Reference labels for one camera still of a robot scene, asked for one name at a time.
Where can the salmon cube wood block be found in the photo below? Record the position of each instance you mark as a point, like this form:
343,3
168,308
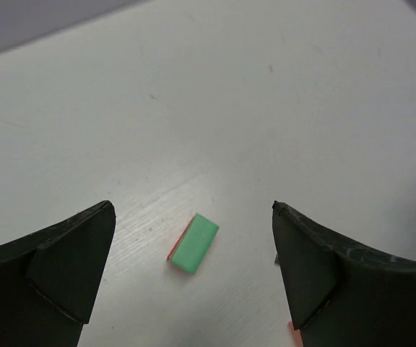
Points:
295,335

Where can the green rectangular wood block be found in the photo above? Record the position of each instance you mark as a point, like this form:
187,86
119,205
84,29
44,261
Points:
194,246

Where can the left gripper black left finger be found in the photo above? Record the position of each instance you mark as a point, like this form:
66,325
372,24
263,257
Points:
49,279

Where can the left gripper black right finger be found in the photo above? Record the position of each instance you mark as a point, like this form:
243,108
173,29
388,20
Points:
341,292

